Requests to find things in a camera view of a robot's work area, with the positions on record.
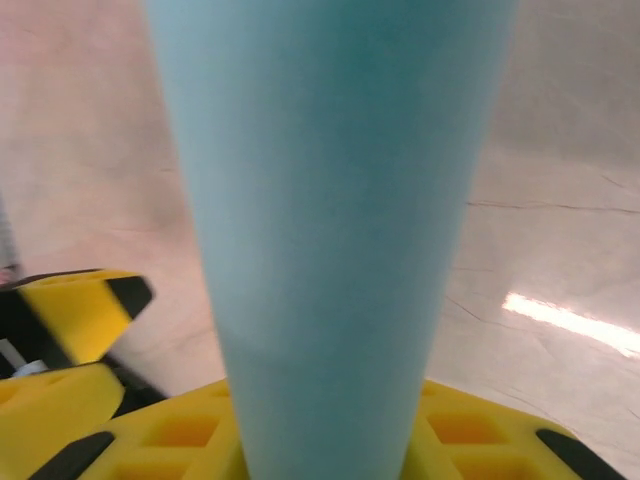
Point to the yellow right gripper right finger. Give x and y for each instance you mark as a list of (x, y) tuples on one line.
[(480, 435)]

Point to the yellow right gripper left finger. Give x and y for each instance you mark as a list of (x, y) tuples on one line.
[(165, 440)]

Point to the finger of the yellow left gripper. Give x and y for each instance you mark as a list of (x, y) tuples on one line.
[(85, 310), (55, 405)]

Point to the teal cloth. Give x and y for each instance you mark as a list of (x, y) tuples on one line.
[(325, 200)]

